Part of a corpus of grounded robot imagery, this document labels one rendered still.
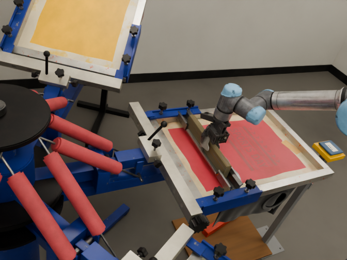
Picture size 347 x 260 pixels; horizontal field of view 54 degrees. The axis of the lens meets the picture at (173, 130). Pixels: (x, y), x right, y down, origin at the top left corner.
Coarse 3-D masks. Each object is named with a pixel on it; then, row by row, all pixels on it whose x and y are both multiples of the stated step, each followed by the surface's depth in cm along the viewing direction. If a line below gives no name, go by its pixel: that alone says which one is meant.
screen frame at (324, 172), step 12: (156, 120) 170; (168, 120) 173; (276, 120) 194; (288, 132) 187; (168, 144) 156; (300, 144) 180; (312, 156) 174; (180, 168) 146; (324, 168) 169; (192, 180) 143; (288, 180) 156; (300, 180) 158; (312, 180) 162; (192, 192) 137; (264, 192) 148
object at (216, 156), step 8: (192, 120) 164; (192, 128) 165; (200, 128) 159; (200, 136) 159; (208, 136) 156; (208, 152) 154; (216, 152) 149; (216, 160) 149; (224, 160) 146; (216, 168) 150; (224, 168) 145
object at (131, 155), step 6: (126, 150) 140; (132, 150) 141; (138, 150) 142; (114, 156) 138; (120, 156) 137; (126, 156) 137; (132, 156) 138; (138, 156) 139; (144, 156) 140; (126, 162) 136; (132, 162) 138; (144, 162) 141; (150, 162) 143; (126, 168) 139
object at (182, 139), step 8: (240, 120) 191; (176, 128) 172; (256, 128) 188; (264, 128) 190; (176, 136) 168; (184, 136) 169; (264, 136) 184; (272, 136) 186; (176, 144) 163; (184, 144) 164; (192, 144) 166; (224, 144) 171; (184, 152) 160; (192, 152) 161; (200, 152) 163
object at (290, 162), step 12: (276, 144) 181; (228, 156) 165; (288, 156) 175; (192, 168) 153; (204, 168) 155; (240, 168) 160; (264, 168) 164; (276, 168) 166; (288, 168) 168; (300, 168) 170; (204, 180) 149; (216, 180) 151
